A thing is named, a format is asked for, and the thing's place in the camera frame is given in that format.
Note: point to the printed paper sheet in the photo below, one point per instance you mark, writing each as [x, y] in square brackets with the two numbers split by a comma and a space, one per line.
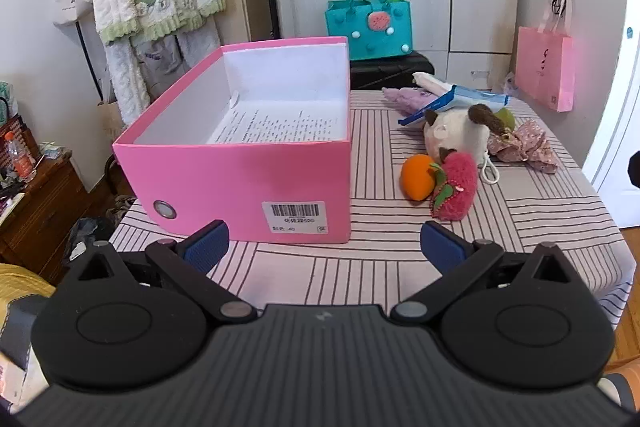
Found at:
[280, 124]

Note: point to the plastic bottle orange label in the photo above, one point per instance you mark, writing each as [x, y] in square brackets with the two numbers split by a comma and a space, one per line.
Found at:
[20, 157]

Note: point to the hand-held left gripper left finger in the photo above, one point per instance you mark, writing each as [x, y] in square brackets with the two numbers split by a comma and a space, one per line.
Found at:
[207, 247]

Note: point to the striped tablecloth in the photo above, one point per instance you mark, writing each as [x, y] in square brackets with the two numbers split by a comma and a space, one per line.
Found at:
[325, 272]

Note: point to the blue wet wipes pack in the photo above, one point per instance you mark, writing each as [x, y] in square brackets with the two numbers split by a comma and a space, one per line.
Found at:
[450, 102]

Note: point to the black suitcase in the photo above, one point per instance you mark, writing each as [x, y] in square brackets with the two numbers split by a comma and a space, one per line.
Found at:
[385, 72]

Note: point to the wooden nightstand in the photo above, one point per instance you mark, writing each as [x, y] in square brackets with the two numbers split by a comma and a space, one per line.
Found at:
[45, 217]

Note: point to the green makeup sponge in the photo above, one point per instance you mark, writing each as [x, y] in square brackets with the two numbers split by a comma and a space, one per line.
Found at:
[505, 119]

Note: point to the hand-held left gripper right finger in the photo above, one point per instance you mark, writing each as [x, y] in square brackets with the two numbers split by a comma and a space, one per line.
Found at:
[442, 247]

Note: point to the clear plastic bag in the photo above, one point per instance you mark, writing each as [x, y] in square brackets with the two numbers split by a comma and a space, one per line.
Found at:
[510, 84]

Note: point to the brown paper bag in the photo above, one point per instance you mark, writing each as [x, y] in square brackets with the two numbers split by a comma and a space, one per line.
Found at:
[111, 122]

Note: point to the white tissue pack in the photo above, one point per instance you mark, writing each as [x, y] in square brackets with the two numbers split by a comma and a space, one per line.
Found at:
[430, 81]

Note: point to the pink paper bag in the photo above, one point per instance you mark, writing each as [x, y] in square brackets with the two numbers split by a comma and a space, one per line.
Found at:
[542, 67]

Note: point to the pink cardboard box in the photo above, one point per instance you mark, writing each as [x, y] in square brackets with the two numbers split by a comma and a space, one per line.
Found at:
[225, 187]

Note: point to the yellow blanket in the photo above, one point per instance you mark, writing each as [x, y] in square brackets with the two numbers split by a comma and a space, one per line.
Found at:
[22, 282]

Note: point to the teal felt handbag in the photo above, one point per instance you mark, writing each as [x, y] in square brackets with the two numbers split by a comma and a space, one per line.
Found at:
[370, 32]

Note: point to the white door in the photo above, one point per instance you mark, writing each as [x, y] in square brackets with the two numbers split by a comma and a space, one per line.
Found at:
[615, 82]

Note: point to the pink strawberry plush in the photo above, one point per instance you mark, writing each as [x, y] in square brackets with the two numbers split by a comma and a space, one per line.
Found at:
[457, 187]

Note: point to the white brown plush toy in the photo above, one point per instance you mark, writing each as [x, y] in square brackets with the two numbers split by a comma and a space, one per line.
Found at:
[455, 132]

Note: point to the purple plush toy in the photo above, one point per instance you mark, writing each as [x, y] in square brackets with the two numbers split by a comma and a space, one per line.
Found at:
[407, 99]

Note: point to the orange plush fruit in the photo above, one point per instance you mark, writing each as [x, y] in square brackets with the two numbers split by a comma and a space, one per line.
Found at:
[417, 179]

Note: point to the grey fleece garment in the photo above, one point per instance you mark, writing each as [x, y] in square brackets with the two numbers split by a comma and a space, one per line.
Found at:
[130, 72]

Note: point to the floral fabric scrunchie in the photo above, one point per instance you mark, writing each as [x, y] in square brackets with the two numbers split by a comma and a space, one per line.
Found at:
[530, 147]

